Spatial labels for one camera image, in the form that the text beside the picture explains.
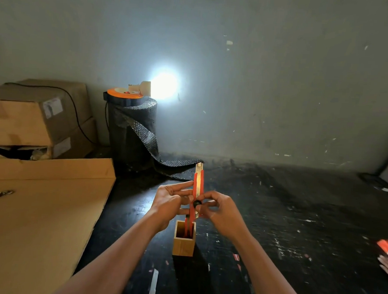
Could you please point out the person's right hand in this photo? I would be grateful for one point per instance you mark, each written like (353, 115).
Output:
(224, 216)

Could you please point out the person's left hand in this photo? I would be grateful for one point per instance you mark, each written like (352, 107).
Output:
(165, 203)

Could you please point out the person's right thumb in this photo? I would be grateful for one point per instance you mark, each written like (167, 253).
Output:
(203, 213)

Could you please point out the person's left thumb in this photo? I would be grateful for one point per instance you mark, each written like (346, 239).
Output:
(184, 212)

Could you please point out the red utility knife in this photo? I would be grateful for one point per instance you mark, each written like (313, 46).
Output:
(199, 181)
(153, 286)

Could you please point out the person's right forearm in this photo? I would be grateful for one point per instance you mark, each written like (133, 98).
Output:
(265, 272)

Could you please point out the person's left forearm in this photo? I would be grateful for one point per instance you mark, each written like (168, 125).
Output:
(110, 264)

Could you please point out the wooden holder box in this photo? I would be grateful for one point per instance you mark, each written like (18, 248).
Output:
(183, 243)

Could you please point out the black bubble wrap roll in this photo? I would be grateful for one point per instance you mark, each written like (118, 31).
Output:
(131, 132)

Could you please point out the white lamp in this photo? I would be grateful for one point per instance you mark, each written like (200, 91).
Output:
(145, 88)

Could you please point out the orange black tape reel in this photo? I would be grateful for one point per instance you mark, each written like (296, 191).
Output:
(125, 96)

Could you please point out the brown cardboard box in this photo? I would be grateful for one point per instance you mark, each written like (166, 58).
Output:
(23, 117)
(74, 142)

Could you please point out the large cardboard sheet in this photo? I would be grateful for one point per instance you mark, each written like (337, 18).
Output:
(37, 228)

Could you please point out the black flat object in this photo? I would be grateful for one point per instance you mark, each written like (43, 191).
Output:
(374, 182)

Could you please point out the red packet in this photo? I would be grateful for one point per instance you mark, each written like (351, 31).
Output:
(387, 248)

